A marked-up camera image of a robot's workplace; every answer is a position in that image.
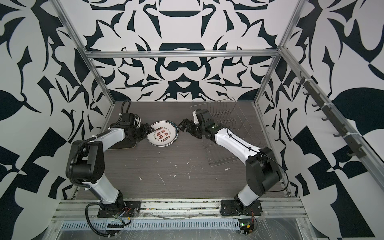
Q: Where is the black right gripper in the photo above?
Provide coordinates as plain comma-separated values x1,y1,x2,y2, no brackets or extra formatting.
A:
178,118,208,139

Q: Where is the red lettered round plate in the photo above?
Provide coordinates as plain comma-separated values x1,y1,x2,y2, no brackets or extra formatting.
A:
147,121,179,147

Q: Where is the dark square plate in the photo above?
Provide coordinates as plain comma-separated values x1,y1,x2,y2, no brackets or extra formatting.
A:
110,120,138,150

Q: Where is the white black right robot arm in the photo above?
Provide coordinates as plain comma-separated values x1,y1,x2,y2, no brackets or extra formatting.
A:
178,109,283,209

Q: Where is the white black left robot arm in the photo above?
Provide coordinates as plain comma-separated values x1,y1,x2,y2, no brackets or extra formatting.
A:
66,113,155,211

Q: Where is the small green circuit board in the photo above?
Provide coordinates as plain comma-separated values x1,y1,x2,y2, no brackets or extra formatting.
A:
239,219,258,235

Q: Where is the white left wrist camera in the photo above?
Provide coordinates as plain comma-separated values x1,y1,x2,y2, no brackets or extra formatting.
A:
134,117,141,126

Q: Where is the wire dish rack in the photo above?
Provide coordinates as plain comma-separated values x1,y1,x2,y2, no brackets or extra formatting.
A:
190,97,271,167

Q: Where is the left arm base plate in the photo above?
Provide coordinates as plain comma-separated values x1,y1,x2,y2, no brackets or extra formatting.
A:
97,201,142,218

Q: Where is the black corrugated cable conduit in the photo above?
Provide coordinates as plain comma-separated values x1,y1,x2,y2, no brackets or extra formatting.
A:
67,134,104,187

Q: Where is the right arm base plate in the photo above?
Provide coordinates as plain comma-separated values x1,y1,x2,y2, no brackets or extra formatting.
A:
220,199,263,217

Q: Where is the white slotted cable duct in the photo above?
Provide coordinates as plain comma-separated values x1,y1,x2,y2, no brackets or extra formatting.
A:
61,219,240,231

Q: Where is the grey wall hook rail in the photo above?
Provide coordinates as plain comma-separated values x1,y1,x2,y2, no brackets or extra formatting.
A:
297,76,367,159

